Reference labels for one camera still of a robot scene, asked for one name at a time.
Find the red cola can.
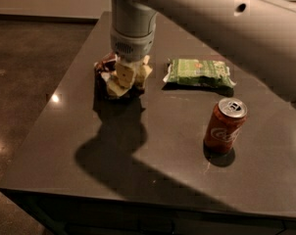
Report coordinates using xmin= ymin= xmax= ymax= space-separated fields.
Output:
xmin=204 ymin=98 xmax=248 ymax=154

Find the brown chip bag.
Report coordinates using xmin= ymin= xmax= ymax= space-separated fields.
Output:
xmin=94 ymin=53 xmax=153 ymax=100

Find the green jalapeno chip bag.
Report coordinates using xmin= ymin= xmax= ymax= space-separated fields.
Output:
xmin=164 ymin=59 xmax=236 ymax=88

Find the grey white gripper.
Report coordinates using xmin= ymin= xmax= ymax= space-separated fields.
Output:
xmin=107 ymin=0 xmax=157 ymax=98

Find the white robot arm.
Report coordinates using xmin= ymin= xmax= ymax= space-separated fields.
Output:
xmin=131 ymin=0 xmax=296 ymax=103

